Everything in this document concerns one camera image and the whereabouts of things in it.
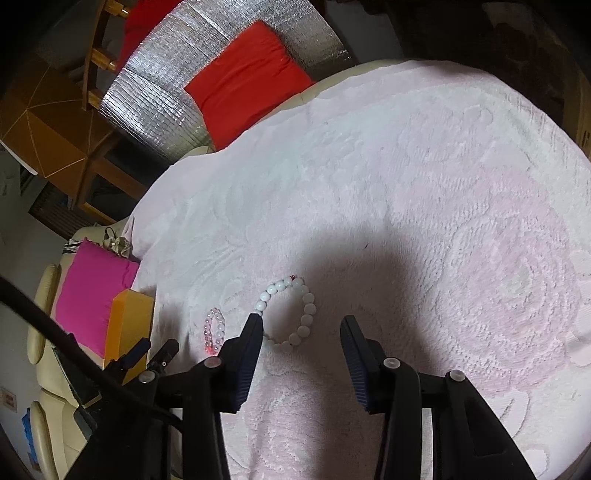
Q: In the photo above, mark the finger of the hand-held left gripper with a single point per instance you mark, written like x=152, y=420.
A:
x=136, y=348
x=165, y=351

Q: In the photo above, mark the silver insulation sheet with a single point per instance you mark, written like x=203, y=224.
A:
x=152, y=106

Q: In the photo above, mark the pale pink towel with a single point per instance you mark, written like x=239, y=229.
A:
x=415, y=184

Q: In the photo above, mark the beige sofa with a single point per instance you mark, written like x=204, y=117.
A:
x=46, y=360

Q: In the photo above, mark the patterned beige cloth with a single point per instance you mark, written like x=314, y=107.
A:
x=115, y=244

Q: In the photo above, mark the orange cardboard box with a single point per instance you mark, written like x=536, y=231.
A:
x=134, y=318

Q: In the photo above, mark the wall outlet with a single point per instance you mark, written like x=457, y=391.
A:
x=7, y=399

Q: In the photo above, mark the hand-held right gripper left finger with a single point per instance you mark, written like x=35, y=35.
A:
x=247, y=364

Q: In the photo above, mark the wooden chair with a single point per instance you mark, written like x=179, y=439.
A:
x=94, y=60

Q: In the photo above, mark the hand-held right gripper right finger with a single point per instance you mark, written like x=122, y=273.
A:
x=358, y=364

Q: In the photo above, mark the magenta cushion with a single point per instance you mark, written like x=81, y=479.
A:
x=92, y=295

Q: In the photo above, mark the wooden table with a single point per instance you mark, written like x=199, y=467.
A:
x=51, y=129

